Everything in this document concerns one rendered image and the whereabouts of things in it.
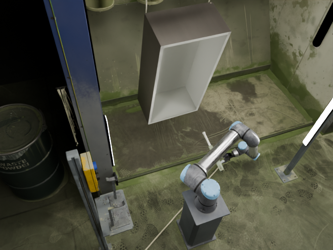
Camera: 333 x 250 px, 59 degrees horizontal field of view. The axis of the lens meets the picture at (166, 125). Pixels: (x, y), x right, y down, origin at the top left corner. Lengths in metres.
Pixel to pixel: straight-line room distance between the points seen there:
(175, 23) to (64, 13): 1.04
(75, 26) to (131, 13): 2.26
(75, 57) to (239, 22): 3.06
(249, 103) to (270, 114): 0.32
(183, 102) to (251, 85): 1.42
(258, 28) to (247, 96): 1.00
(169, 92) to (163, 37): 1.27
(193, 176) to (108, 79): 1.95
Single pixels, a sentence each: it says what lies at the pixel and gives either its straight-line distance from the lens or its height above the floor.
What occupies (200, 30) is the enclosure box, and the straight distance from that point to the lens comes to 2.41.
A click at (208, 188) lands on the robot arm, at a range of 2.32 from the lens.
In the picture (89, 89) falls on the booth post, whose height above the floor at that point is 1.62.
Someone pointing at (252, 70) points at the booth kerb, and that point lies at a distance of 4.65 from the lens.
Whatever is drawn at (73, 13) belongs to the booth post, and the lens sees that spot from 1.62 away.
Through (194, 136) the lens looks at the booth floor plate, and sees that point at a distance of 3.67.
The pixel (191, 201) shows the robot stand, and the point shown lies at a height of 0.64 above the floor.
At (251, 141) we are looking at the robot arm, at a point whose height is 0.94.
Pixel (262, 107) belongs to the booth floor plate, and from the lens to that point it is 4.23.
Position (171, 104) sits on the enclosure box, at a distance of 3.36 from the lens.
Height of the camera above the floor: 2.93
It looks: 51 degrees down
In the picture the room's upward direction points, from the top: 5 degrees clockwise
